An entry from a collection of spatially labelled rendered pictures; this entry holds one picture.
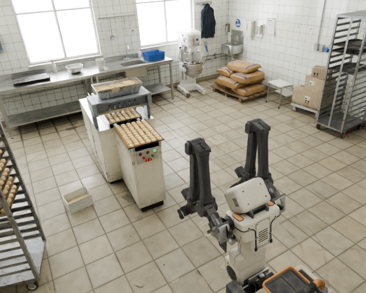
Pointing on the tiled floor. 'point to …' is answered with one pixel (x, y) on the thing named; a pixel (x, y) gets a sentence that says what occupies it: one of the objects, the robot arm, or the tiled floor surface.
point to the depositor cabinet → (106, 142)
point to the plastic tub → (78, 199)
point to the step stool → (281, 89)
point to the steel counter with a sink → (139, 63)
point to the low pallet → (239, 94)
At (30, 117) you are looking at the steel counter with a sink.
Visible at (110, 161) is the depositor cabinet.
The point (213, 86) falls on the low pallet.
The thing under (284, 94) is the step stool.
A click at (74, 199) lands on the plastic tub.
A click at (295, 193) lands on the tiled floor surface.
